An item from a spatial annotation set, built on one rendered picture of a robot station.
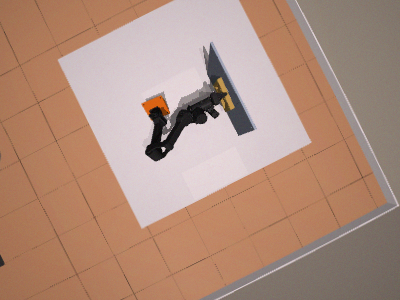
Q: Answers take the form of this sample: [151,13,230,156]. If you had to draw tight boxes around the wooden picture frame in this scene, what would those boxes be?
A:
[213,77,235,112]

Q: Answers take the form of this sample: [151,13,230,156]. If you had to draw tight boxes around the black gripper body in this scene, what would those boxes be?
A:
[198,91,220,111]

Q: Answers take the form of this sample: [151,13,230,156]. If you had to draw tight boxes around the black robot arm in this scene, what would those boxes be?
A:
[145,102,220,161]

